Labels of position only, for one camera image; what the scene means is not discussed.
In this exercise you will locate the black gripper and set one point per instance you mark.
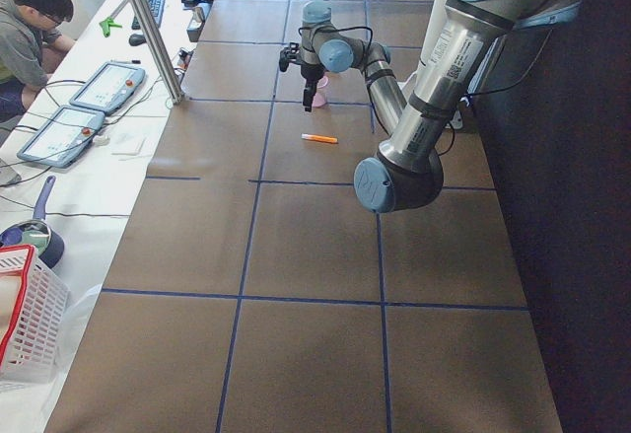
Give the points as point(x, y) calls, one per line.
point(309, 74)

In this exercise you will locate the orange highlighter pen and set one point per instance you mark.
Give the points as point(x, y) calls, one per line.
point(319, 138)

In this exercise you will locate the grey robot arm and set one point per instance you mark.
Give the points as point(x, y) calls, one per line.
point(406, 171)

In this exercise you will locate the pink mesh pen holder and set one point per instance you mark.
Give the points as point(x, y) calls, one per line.
point(319, 99)

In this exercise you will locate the black marker pen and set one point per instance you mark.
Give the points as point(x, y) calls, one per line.
point(130, 62)

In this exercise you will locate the black keyboard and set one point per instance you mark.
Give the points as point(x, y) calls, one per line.
point(149, 5)

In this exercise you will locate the black computer mouse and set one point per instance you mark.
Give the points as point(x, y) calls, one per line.
point(136, 39)

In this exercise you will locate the upper teach pendant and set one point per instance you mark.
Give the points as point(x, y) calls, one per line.
point(109, 88)

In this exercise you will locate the teach pendant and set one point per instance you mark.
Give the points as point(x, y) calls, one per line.
point(63, 138)
point(109, 88)

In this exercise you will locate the green clamp tool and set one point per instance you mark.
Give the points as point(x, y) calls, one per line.
point(107, 25)

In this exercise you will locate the lower teach pendant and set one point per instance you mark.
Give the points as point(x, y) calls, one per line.
point(63, 138)

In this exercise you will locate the seated person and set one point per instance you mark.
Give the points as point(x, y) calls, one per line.
point(31, 47)

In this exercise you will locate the blue saucepan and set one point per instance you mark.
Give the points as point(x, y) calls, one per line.
point(36, 232)

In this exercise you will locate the white plastic basket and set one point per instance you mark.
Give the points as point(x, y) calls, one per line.
point(33, 302)

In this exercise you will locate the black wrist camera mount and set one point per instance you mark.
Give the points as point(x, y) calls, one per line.
point(290, 54)

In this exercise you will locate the aluminium frame post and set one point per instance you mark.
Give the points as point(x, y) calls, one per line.
point(158, 49)

